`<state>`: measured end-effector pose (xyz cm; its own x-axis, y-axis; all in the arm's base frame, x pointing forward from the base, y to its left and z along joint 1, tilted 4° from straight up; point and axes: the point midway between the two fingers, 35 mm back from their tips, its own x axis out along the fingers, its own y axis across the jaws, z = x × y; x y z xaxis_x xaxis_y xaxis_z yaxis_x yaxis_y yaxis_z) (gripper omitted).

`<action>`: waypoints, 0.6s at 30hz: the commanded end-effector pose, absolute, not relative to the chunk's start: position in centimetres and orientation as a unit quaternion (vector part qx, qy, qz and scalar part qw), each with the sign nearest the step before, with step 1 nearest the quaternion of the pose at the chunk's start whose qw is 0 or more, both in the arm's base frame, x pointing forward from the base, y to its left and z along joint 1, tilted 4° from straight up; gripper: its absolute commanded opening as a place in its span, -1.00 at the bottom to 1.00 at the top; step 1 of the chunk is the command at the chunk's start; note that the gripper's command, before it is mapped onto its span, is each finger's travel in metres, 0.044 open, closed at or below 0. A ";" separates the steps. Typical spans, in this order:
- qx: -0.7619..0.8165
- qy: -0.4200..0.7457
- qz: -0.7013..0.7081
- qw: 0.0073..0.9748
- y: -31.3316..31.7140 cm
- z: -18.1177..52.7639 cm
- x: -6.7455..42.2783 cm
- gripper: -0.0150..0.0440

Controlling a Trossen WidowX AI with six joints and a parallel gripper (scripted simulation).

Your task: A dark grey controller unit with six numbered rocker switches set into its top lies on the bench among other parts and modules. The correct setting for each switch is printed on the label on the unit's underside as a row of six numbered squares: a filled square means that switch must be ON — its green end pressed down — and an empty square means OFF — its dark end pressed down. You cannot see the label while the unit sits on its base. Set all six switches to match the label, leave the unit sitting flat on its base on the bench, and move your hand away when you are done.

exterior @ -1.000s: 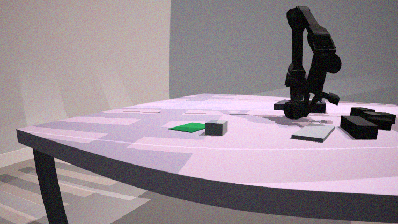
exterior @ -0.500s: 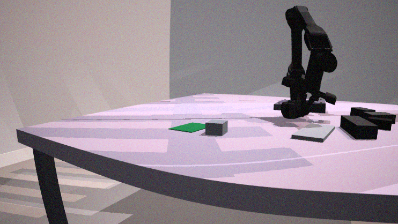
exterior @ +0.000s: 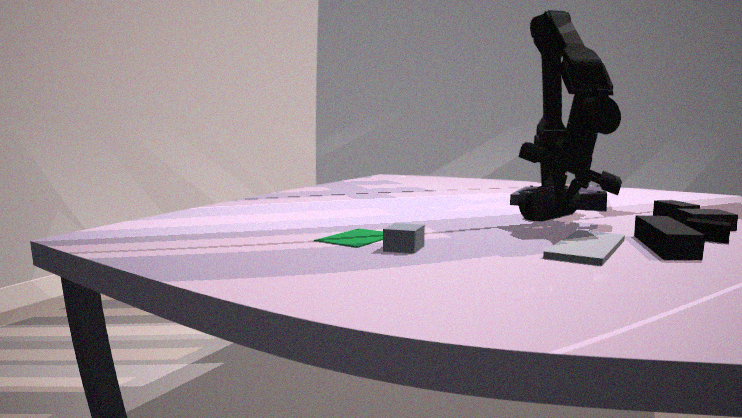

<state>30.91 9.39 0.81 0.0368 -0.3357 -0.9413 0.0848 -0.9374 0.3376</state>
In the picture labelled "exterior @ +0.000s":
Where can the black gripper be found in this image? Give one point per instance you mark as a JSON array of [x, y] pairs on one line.
[[577, 149]]

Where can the dark grey switch panel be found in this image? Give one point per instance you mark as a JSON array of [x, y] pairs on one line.
[[539, 204]]

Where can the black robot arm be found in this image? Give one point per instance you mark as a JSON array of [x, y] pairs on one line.
[[583, 74]]

